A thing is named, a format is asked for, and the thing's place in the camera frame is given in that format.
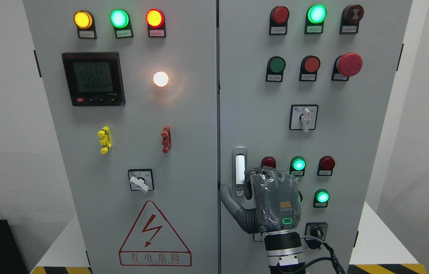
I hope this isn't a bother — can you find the left grey cabinet door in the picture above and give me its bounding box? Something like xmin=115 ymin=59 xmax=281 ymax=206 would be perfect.
xmin=23 ymin=0 xmax=219 ymax=274

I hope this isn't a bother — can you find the red push button lower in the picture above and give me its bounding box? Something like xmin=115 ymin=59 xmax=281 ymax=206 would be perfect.
xmin=298 ymin=190 xmax=303 ymax=205

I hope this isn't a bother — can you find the green indicator light middle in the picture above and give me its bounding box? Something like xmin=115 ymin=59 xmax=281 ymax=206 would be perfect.
xmin=289 ymin=156 xmax=306 ymax=177

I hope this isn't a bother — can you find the green indicator light top right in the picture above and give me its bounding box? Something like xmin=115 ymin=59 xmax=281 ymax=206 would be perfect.
xmin=305 ymin=4 xmax=326 ymax=34

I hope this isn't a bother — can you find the red push button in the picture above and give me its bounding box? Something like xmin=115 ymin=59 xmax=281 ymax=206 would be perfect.
xmin=299 ymin=55 xmax=321 ymax=82
xmin=298 ymin=190 xmax=303 ymax=205

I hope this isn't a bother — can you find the red indicator light middle left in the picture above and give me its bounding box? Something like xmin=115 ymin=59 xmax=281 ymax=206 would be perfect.
xmin=261 ymin=156 xmax=276 ymax=169

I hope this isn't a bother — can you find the red electric hazard warning sticker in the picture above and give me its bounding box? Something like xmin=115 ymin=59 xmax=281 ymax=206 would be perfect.
xmin=118 ymin=201 xmax=192 ymax=267

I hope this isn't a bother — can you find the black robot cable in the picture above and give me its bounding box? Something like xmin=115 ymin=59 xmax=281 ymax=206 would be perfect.
xmin=275 ymin=236 xmax=346 ymax=274

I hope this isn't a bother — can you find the silver cabinet door handle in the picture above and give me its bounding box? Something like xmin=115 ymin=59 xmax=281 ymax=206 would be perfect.
xmin=232 ymin=146 xmax=248 ymax=197

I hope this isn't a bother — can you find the red indicator light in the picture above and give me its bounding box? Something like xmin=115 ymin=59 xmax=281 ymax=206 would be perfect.
xmin=145 ymin=8 xmax=167 ymax=38
xmin=269 ymin=6 xmax=290 ymax=36
xmin=317 ymin=155 xmax=335 ymax=176
xmin=261 ymin=156 xmax=276 ymax=169

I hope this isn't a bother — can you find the red emergency stop mushroom button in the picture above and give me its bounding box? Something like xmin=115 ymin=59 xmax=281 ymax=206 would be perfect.
xmin=331 ymin=52 xmax=363 ymax=81

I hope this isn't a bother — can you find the white glowing indicator light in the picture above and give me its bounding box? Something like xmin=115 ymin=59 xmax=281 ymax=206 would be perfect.
xmin=153 ymin=71 xmax=169 ymax=87

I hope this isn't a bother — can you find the small white rotary switch bottom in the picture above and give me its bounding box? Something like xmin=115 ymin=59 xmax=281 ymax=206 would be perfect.
xmin=253 ymin=233 xmax=264 ymax=242

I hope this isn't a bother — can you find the yellow terminal connector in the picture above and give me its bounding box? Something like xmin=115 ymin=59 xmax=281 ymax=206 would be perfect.
xmin=97 ymin=126 xmax=112 ymax=155

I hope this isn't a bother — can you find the green indicator light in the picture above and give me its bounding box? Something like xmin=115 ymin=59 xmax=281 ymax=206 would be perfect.
xmin=110 ymin=9 xmax=134 ymax=39
xmin=289 ymin=156 xmax=306 ymax=177
xmin=305 ymin=4 xmax=326 ymax=34

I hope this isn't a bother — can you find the red terminal connector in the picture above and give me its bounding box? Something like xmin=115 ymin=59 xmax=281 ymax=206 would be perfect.
xmin=161 ymin=126 xmax=172 ymax=154

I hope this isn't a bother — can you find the black rotary knob switch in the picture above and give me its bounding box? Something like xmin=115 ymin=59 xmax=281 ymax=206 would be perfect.
xmin=305 ymin=222 xmax=328 ymax=250

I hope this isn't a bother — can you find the red push button upper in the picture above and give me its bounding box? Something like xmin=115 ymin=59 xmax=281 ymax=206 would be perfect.
xmin=299 ymin=55 xmax=321 ymax=82

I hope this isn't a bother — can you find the red indicator light middle right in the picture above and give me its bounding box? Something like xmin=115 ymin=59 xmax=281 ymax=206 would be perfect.
xmin=317 ymin=155 xmax=335 ymax=176

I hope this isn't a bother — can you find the white rotary selector switch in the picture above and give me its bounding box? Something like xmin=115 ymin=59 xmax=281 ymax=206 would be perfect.
xmin=127 ymin=169 xmax=155 ymax=194
xmin=289 ymin=104 xmax=319 ymax=132

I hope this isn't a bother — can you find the grey cabinet door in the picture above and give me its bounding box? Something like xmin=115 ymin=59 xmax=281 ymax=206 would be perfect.
xmin=23 ymin=0 xmax=219 ymax=274
xmin=218 ymin=0 xmax=412 ymax=274

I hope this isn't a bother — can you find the dark red buzzer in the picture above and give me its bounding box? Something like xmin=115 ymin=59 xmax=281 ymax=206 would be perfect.
xmin=339 ymin=5 xmax=364 ymax=34

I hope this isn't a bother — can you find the left white rotary selector switch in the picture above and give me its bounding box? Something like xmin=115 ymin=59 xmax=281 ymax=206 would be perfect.
xmin=127 ymin=169 xmax=155 ymax=194

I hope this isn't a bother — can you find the green push button upper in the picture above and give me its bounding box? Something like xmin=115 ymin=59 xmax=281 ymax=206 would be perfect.
xmin=265 ymin=56 xmax=286 ymax=83

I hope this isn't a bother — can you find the green lit button lower right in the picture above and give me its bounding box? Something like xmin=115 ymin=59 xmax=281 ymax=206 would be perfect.
xmin=313 ymin=189 xmax=330 ymax=208

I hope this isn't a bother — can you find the red indicator light top right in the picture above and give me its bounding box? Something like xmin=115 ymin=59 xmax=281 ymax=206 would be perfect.
xmin=269 ymin=6 xmax=290 ymax=36

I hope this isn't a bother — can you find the right white rotary selector switch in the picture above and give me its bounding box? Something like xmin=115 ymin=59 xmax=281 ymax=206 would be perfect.
xmin=289 ymin=104 xmax=319 ymax=132

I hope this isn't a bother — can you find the green indicator light top left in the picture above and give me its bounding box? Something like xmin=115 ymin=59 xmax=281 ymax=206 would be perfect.
xmin=110 ymin=9 xmax=134 ymax=39

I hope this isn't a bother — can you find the red indicator light top left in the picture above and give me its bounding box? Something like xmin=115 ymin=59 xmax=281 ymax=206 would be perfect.
xmin=145 ymin=8 xmax=167 ymax=38

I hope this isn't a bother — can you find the yellow indicator light top left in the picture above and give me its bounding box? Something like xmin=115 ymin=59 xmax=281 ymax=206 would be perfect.
xmin=73 ymin=10 xmax=97 ymax=39

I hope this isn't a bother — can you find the black digital power meter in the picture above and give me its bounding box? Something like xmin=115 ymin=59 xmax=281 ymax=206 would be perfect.
xmin=62 ymin=51 xmax=126 ymax=107

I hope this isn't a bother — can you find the right grey cabinet door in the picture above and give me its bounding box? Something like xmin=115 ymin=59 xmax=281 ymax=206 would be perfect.
xmin=218 ymin=0 xmax=412 ymax=274

